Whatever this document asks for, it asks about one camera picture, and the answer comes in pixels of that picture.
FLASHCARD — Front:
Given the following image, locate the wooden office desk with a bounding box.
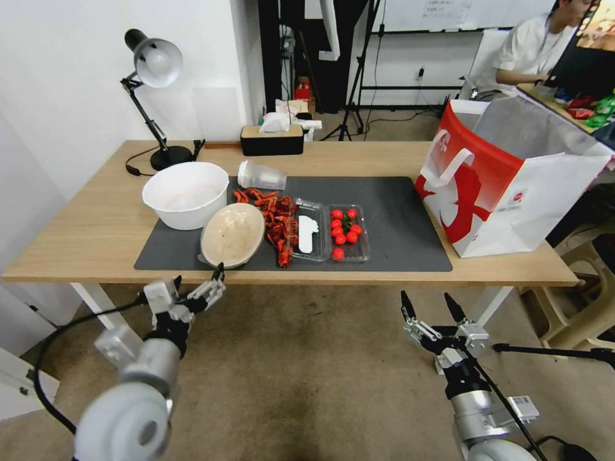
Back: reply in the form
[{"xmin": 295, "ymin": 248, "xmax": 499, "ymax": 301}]
[{"xmin": 516, "ymin": 81, "xmax": 602, "ymax": 136}]

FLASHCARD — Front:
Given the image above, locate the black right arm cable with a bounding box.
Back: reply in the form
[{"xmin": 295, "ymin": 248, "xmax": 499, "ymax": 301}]
[{"xmin": 466, "ymin": 353, "xmax": 599, "ymax": 461}]

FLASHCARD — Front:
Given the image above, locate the black tissue box wooden lid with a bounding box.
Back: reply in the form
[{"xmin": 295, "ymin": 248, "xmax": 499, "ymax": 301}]
[{"xmin": 240, "ymin": 124, "xmax": 306, "ymax": 158}]

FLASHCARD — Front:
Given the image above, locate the green snack bag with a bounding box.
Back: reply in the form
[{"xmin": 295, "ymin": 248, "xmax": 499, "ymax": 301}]
[{"xmin": 585, "ymin": 93, "xmax": 615, "ymax": 129}]

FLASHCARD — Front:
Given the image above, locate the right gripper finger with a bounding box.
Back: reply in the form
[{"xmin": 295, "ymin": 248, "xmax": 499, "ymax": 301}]
[
  {"xmin": 399, "ymin": 290, "xmax": 442, "ymax": 348},
  {"xmin": 443, "ymin": 293, "xmax": 491, "ymax": 358}
]

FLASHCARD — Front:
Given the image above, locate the black lamp cable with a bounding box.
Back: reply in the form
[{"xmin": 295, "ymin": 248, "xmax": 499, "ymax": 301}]
[{"xmin": 125, "ymin": 143, "xmax": 162, "ymax": 177}]

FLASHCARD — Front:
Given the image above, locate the dark grey table mat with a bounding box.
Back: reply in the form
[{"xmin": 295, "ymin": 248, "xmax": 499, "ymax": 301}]
[{"xmin": 133, "ymin": 176, "xmax": 454, "ymax": 273}]

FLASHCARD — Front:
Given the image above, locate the white table leg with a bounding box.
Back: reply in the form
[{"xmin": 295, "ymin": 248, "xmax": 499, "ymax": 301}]
[
  {"xmin": 473, "ymin": 286, "xmax": 516, "ymax": 333},
  {"xmin": 69, "ymin": 282, "xmax": 117, "ymax": 333}
]

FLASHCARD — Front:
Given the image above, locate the large white paper bowl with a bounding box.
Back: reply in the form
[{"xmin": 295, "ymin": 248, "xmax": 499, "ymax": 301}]
[{"xmin": 142, "ymin": 161, "xmax": 231, "ymax": 231}]

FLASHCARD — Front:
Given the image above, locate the black tripod leg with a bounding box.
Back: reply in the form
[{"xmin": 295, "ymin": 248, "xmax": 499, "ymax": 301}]
[{"xmin": 492, "ymin": 341, "xmax": 615, "ymax": 372}]

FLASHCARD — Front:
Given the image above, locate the black camera tripod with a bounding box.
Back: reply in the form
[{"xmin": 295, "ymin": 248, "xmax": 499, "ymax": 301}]
[{"xmin": 319, "ymin": 0, "xmax": 385, "ymax": 143}]

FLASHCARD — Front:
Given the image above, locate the beige plastic stool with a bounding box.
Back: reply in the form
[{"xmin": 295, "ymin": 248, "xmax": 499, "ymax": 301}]
[{"xmin": 520, "ymin": 234, "xmax": 615, "ymax": 352}]

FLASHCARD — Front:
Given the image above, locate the red white delivery bag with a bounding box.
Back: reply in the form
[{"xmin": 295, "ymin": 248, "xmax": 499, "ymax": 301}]
[{"xmin": 414, "ymin": 95, "xmax": 615, "ymax": 260}]

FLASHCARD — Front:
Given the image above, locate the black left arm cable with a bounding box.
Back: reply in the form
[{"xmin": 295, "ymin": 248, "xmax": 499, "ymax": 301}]
[{"xmin": 34, "ymin": 295, "xmax": 147, "ymax": 461}]

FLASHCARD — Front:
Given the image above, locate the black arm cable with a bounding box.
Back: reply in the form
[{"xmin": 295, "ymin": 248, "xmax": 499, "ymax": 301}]
[
  {"xmin": 466, "ymin": 353, "xmax": 599, "ymax": 461},
  {"xmin": 34, "ymin": 295, "xmax": 147, "ymax": 461}
]

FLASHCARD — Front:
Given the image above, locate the person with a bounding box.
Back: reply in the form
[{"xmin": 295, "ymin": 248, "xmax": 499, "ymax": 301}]
[{"xmin": 495, "ymin": 0, "xmax": 602, "ymax": 100}]

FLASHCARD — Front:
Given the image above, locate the black monitor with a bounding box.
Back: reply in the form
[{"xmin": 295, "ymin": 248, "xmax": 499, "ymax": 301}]
[{"xmin": 543, "ymin": 0, "xmax": 615, "ymax": 102}]

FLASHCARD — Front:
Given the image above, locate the clear disposable takeout box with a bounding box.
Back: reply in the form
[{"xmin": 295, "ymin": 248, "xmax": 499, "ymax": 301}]
[{"xmin": 287, "ymin": 195, "xmax": 372, "ymax": 264}]

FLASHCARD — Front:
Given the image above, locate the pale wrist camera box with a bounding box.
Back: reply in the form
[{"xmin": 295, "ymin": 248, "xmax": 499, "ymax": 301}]
[
  {"xmin": 143, "ymin": 281, "xmax": 180, "ymax": 314},
  {"xmin": 434, "ymin": 347, "xmax": 465, "ymax": 377}
]

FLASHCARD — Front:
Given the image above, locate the clear plastic cup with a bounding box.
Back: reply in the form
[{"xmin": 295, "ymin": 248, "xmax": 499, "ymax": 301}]
[{"xmin": 237, "ymin": 160, "xmax": 289, "ymax": 192}]

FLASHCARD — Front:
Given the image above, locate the red snack bag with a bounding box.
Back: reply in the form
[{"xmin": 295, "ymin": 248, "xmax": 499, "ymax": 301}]
[{"xmin": 566, "ymin": 95, "xmax": 598, "ymax": 120}]

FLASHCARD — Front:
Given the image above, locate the white tissue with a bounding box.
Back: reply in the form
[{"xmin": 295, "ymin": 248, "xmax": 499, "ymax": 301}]
[{"xmin": 258, "ymin": 111, "xmax": 292, "ymax": 134}]

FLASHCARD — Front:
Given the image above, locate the white cabinet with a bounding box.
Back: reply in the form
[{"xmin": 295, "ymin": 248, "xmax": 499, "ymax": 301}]
[{"xmin": 0, "ymin": 282, "xmax": 88, "ymax": 423}]

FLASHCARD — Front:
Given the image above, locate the white label in box lid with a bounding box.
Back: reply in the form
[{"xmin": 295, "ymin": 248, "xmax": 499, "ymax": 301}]
[{"xmin": 297, "ymin": 214, "xmax": 321, "ymax": 254}]

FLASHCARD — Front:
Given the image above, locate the white whiteboard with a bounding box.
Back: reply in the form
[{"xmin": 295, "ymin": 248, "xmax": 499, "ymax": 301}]
[{"xmin": 372, "ymin": 0, "xmax": 564, "ymax": 35}]

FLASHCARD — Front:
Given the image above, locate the black desk lamp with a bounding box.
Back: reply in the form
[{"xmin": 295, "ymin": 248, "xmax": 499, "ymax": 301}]
[{"xmin": 120, "ymin": 28, "xmax": 194, "ymax": 172}]

